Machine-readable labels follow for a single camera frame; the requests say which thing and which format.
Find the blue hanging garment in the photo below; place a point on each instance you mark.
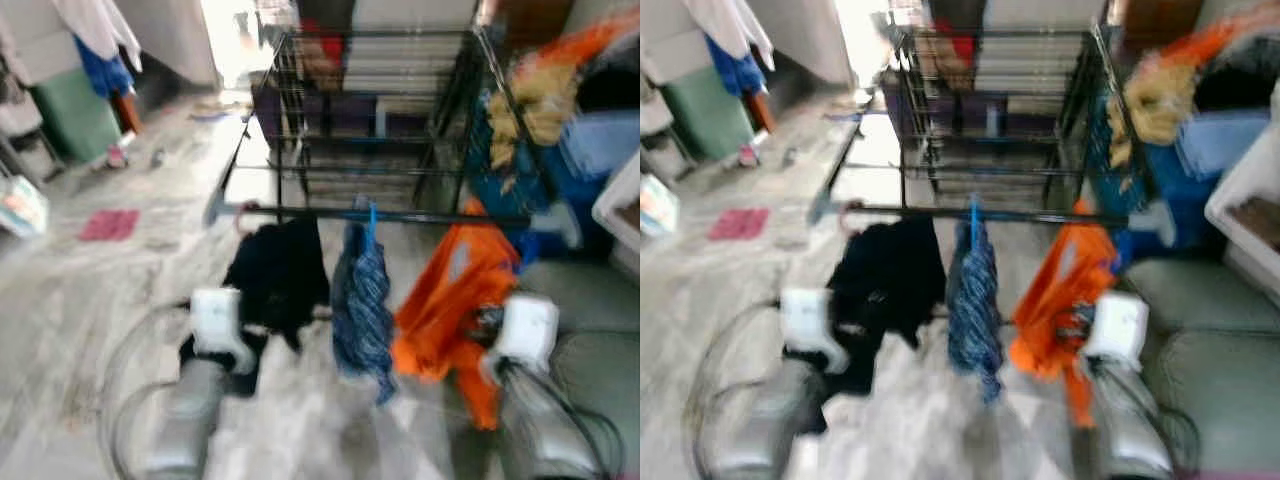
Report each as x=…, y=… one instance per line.
x=738, y=70
x=105, y=70

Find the orange draped cloth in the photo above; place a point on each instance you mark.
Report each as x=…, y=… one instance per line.
x=590, y=40
x=1210, y=40

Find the blue plastic hanger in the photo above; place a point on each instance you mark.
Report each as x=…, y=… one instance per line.
x=370, y=225
x=974, y=220

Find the blue plaid shirt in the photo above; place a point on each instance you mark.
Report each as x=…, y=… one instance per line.
x=362, y=300
x=975, y=300

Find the black metal drying rack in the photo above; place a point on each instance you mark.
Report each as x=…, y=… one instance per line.
x=910, y=211
x=300, y=211

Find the shelf unit with white bins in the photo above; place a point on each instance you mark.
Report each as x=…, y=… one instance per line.
x=15, y=110

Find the orange shirt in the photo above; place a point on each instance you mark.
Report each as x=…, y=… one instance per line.
x=450, y=290
x=1060, y=280

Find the white hanging garment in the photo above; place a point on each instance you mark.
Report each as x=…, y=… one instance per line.
x=95, y=20
x=720, y=20

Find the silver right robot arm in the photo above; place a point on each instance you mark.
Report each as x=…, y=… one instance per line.
x=540, y=430
x=1125, y=430

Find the grey green leather sofa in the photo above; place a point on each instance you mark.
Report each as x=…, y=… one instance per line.
x=590, y=330
x=1210, y=340

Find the blue bag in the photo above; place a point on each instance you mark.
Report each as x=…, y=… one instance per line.
x=1170, y=190
x=550, y=190

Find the mustard yellow garment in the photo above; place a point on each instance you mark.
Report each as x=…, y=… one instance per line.
x=540, y=105
x=1160, y=105

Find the dark navy hanging garment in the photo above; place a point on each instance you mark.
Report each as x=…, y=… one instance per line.
x=280, y=270
x=890, y=270

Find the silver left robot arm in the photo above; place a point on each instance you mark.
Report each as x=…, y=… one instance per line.
x=760, y=420
x=190, y=420

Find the patterned shopping bag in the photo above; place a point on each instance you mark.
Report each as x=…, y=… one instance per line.
x=22, y=205
x=658, y=205

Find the light blue folded cloth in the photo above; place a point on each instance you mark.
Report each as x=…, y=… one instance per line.
x=1220, y=140
x=600, y=140

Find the white plastic storage box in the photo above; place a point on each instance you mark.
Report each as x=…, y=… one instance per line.
x=615, y=200
x=1240, y=180

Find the red brown draped garment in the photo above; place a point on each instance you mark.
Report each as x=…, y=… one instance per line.
x=320, y=55
x=955, y=45

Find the red crumpled floor cloth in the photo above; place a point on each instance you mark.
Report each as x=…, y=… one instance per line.
x=738, y=224
x=110, y=225

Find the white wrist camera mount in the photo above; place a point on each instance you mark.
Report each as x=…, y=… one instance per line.
x=525, y=330
x=810, y=320
x=1115, y=325
x=220, y=320

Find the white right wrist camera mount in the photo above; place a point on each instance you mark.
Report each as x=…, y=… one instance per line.
x=1115, y=325
x=525, y=330

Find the pink plastic hanger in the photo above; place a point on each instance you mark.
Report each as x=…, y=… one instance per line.
x=848, y=212
x=243, y=212

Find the dark green storage bin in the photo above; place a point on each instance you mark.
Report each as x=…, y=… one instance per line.
x=75, y=115
x=705, y=115

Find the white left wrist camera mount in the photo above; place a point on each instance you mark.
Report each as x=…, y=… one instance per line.
x=220, y=320
x=810, y=320

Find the dark purple armchair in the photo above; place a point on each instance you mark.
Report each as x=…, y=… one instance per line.
x=350, y=115
x=980, y=115

